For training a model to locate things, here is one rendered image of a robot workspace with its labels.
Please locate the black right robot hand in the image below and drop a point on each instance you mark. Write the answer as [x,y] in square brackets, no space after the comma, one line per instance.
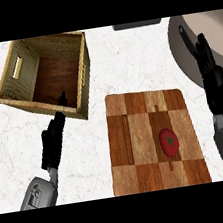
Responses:
[215,82]

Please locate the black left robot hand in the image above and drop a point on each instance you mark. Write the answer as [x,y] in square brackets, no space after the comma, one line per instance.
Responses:
[53,142]

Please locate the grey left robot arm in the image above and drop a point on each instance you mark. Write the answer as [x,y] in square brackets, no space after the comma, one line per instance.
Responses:
[41,192]

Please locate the grey pot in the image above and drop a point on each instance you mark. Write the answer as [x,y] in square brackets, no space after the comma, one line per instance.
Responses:
[188,51]

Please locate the red tomato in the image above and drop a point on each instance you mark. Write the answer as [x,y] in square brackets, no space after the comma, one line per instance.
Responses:
[169,142]

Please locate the checkered wooden cutting board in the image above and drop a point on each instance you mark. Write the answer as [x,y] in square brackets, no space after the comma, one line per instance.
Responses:
[154,141]

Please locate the open wooden crate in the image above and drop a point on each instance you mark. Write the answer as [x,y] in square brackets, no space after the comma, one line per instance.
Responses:
[49,77]

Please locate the dark grey flat object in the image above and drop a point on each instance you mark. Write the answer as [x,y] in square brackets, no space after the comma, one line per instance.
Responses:
[137,24]

